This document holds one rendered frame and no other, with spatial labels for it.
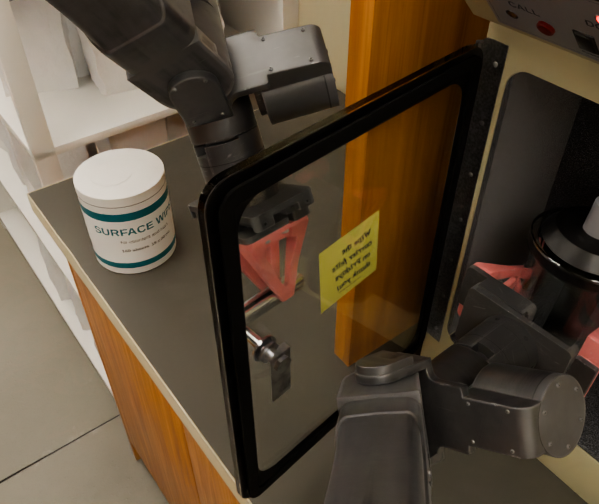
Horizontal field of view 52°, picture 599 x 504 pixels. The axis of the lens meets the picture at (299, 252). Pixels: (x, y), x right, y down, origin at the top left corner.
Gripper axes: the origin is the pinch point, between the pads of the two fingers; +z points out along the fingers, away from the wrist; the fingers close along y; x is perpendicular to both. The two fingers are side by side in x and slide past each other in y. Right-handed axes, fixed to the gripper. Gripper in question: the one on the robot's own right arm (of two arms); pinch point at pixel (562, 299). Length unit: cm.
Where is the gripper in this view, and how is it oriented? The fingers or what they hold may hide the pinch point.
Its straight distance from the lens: 64.7
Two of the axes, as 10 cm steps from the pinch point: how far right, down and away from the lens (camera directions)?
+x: -0.6, 7.7, 6.4
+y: -6.6, -5.1, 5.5
